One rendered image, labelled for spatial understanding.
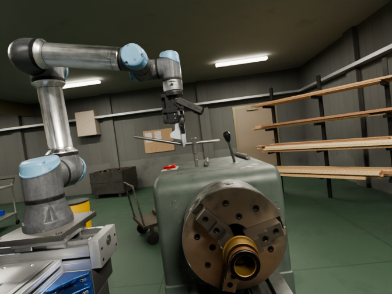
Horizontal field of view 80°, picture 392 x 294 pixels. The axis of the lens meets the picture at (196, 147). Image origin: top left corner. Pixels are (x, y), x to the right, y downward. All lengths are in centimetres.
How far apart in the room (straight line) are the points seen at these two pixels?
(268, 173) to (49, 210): 75
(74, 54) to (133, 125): 686
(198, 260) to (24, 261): 55
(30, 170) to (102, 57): 42
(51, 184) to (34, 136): 832
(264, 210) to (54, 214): 67
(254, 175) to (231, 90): 669
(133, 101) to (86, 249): 706
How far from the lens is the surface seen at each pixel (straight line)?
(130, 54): 80
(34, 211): 91
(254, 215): 74
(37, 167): 89
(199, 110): 90
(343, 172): 433
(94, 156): 819
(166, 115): 90
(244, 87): 758
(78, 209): 417
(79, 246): 88
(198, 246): 75
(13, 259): 100
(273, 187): 90
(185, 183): 86
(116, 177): 682
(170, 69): 92
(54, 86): 106
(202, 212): 67
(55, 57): 92
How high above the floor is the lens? 140
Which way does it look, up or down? 2 degrees down
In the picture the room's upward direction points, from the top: 7 degrees counter-clockwise
